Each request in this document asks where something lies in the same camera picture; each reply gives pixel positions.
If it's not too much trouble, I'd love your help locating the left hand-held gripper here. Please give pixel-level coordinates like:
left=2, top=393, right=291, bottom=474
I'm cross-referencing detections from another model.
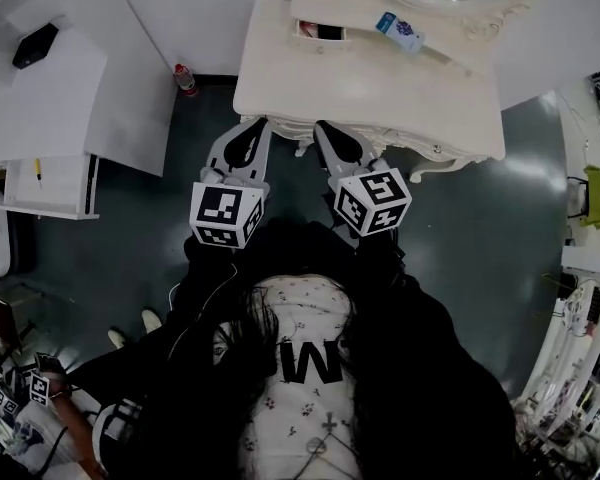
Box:
left=188, top=116, right=274, bottom=253

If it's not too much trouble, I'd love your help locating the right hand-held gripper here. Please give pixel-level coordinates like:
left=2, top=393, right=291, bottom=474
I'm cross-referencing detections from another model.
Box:
left=312, top=119, right=414, bottom=242

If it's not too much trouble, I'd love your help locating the cream dressing table drawer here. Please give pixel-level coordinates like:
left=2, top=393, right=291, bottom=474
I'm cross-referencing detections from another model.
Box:
left=291, top=16, right=358, bottom=53

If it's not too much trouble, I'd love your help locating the person's left forearm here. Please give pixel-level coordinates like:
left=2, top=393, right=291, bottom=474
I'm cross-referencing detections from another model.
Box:
left=182, top=235, right=246, bottom=299

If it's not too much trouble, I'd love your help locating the person's right forearm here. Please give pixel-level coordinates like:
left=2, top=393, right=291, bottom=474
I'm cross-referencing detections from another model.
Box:
left=352, top=230, right=411, bottom=289

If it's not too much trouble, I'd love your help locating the another person's forearm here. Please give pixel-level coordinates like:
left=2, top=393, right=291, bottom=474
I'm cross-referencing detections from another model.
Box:
left=49, top=390, right=109, bottom=480

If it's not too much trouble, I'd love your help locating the cream dressing table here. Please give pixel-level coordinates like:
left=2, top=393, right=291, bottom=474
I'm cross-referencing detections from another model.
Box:
left=232, top=0, right=556, bottom=184

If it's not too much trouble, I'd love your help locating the white drawer unit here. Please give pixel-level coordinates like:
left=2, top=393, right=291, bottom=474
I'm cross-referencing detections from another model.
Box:
left=0, top=153, right=102, bottom=221

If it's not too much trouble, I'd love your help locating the clear bottle with red cap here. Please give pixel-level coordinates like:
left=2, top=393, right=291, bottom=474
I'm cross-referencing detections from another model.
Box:
left=173, top=62, right=198, bottom=98

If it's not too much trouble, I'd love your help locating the blue and white packet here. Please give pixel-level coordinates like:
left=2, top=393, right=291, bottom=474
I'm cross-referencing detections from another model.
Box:
left=375, top=11, right=427, bottom=55

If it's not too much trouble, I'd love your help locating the white desk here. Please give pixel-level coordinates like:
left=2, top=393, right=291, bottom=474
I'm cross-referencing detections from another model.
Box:
left=0, top=16, right=112, bottom=165

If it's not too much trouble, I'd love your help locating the person's white printed shirt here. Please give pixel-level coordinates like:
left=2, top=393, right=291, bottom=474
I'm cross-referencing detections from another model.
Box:
left=212, top=273, right=364, bottom=480

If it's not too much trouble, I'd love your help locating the person's black jacket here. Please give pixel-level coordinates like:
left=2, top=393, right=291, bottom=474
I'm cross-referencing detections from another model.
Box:
left=69, top=217, right=519, bottom=480

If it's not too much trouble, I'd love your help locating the black box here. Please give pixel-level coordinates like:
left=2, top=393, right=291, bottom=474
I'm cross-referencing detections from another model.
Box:
left=11, top=22, right=61, bottom=71

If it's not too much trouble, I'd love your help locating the lime green device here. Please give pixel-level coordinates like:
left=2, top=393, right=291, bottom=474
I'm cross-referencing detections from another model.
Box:
left=579, top=164, right=600, bottom=230

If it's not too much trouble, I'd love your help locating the dark chair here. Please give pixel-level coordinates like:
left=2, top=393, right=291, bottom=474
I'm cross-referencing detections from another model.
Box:
left=0, top=292, right=37, bottom=364

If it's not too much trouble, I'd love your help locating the cross pendant necklace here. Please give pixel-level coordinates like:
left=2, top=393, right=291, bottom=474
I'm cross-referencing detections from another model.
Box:
left=299, top=412, right=364, bottom=469

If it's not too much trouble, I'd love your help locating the white wire rack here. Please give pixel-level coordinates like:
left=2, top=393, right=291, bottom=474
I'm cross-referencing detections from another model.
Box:
left=514, top=267, right=600, bottom=469

